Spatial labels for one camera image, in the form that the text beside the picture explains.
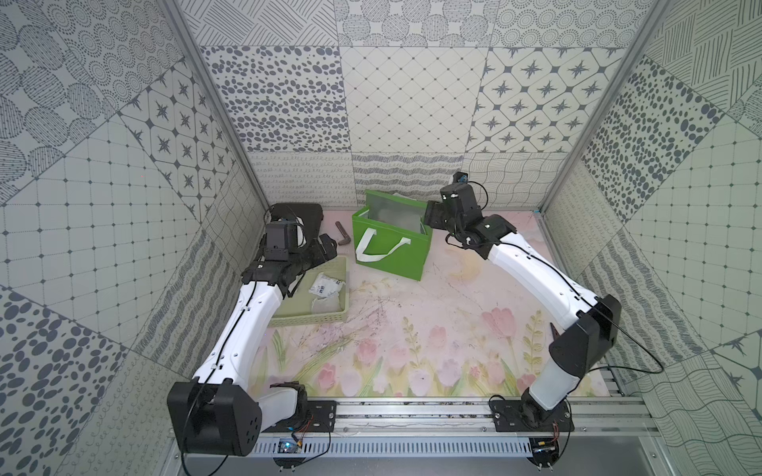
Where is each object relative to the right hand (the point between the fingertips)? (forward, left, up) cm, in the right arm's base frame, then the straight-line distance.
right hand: (442, 212), depth 82 cm
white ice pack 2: (-15, +33, -26) cm, 45 cm away
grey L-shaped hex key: (+11, +32, -26) cm, 42 cm away
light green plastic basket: (-17, +45, -28) cm, 55 cm away
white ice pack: (-9, +37, -25) cm, 46 cm away
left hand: (-9, +34, -4) cm, 35 cm away
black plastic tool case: (+24, +48, -26) cm, 60 cm away
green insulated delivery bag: (-2, +15, -7) cm, 17 cm away
